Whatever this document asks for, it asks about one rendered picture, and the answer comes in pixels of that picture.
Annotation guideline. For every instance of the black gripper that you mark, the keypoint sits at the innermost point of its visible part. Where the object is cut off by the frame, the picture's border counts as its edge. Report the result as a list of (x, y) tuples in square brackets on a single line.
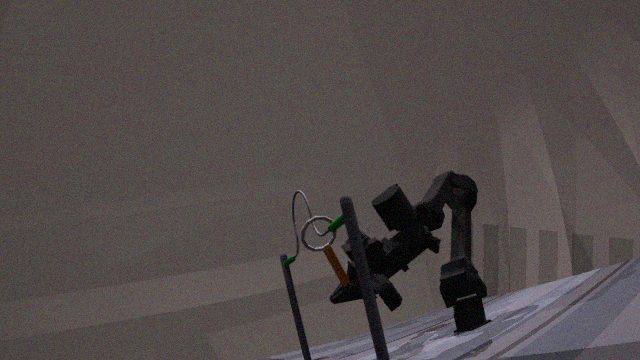
[(381, 283)]

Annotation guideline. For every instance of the orange handle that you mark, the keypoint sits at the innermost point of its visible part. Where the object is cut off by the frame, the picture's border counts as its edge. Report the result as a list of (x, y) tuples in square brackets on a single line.
[(327, 249)]

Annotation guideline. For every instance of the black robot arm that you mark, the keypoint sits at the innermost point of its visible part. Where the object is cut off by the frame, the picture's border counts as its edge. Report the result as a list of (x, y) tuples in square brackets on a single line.
[(459, 277)]

